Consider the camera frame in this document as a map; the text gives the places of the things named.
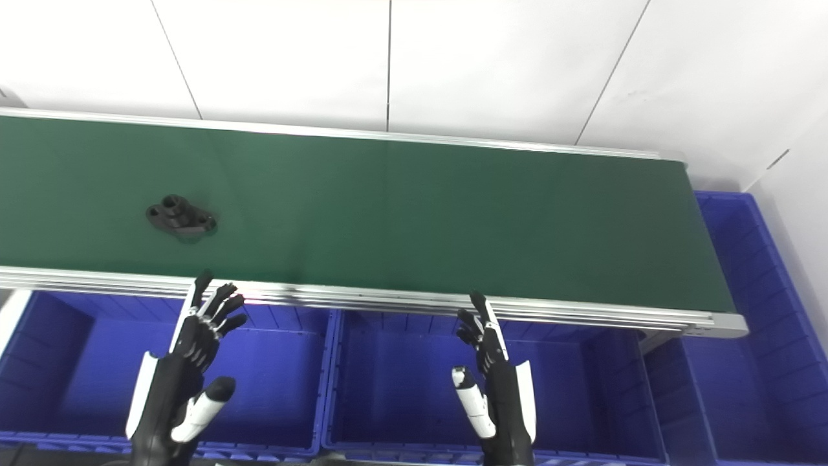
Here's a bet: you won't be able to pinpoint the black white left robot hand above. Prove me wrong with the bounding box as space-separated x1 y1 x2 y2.
125 269 250 466

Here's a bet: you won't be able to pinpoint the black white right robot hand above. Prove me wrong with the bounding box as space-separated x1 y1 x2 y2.
451 291 538 466

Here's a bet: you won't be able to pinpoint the black flanged machine part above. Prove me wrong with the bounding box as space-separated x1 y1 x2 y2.
146 194 218 244

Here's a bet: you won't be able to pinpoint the blue plastic bin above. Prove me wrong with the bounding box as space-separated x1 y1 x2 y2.
0 290 338 462
643 191 828 466
321 309 671 466

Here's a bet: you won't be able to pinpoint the green conveyor belt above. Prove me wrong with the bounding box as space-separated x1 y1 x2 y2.
0 116 737 314
0 107 750 339

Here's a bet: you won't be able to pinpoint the white support stand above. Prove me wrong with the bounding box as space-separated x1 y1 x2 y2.
0 289 33 353

